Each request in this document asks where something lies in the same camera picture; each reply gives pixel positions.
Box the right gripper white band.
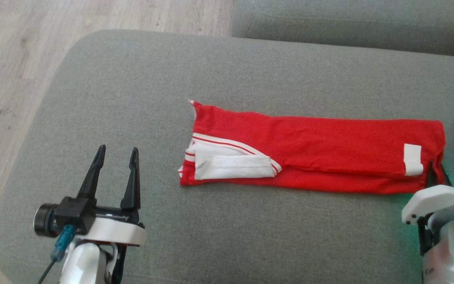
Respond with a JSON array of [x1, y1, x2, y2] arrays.
[[401, 160, 454, 255]]

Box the grey sofa back cushion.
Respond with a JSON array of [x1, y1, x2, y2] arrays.
[[231, 0, 454, 57]]

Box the grey sofa seat cushion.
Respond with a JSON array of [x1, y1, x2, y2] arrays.
[[0, 29, 454, 284]]

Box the red basketball jersey white sleeves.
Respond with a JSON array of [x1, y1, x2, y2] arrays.
[[178, 99, 447, 195]]

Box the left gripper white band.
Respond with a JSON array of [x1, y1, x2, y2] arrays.
[[77, 144, 147, 284]]

